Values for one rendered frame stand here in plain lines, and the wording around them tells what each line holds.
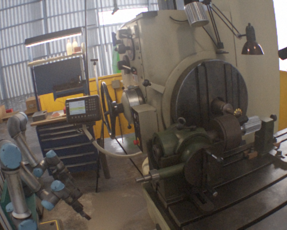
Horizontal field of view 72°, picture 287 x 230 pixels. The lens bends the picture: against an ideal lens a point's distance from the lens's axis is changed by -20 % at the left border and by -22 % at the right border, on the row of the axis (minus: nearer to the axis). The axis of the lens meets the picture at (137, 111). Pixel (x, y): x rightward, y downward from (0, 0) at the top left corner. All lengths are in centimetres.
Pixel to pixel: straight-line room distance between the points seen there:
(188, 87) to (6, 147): 101
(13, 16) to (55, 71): 1217
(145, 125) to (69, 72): 228
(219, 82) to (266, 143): 49
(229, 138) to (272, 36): 106
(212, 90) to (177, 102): 24
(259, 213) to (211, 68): 86
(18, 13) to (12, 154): 1438
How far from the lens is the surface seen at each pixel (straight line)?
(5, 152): 113
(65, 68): 344
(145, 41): 136
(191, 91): 136
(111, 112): 140
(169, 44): 140
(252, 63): 178
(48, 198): 137
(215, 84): 143
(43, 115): 317
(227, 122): 120
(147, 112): 129
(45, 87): 351
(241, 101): 160
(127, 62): 174
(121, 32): 167
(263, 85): 189
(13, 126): 172
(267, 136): 147
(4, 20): 1554
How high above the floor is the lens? 169
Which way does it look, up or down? 15 degrees down
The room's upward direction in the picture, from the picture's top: 7 degrees counter-clockwise
